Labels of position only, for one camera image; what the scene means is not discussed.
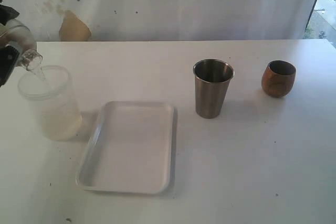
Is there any clear glass jar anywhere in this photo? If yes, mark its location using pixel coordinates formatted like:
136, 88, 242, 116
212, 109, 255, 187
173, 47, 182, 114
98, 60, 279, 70
1, 19, 43, 71

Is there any steel metal cup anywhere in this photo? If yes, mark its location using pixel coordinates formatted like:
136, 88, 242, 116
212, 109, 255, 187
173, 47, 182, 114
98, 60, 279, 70
193, 59, 234, 119

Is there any brown wooden cup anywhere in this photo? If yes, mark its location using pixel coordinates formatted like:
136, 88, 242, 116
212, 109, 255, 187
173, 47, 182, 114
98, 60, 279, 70
261, 60, 296, 98

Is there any frosted plastic container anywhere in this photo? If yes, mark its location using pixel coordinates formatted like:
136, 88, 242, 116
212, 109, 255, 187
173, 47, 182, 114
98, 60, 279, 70
18, 65, 82, 141

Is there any white plastic tray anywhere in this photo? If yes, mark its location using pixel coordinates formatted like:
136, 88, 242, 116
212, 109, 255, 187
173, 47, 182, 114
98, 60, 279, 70
76, 101, 176, 195

